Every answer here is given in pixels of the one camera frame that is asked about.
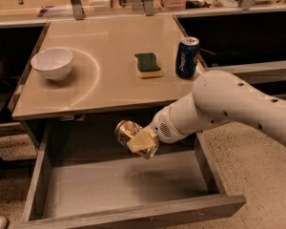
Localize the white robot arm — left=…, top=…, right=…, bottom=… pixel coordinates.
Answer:
left=127, top=71, right=286, bottom=157

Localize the grey wooden open drawer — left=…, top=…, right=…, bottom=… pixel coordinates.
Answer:
left=19, top=114, right=246, bottom=229

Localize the white ceramic bowl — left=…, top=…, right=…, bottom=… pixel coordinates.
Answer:
left=31, top=48, right=73, bottom=81

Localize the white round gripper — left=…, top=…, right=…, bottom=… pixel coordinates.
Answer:
left=127, top=93, right=228, bottom=154

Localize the green and yellow sponge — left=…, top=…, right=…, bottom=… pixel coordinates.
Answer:
left=134, top=52, right=162, bottom=79

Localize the blue pepsi can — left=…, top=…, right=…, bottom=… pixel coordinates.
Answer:
left=175, top=36, right=200, bottom=78

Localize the beige top counter cabinet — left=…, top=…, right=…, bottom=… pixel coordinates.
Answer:
left=11, top=15, right=194, bottom=121

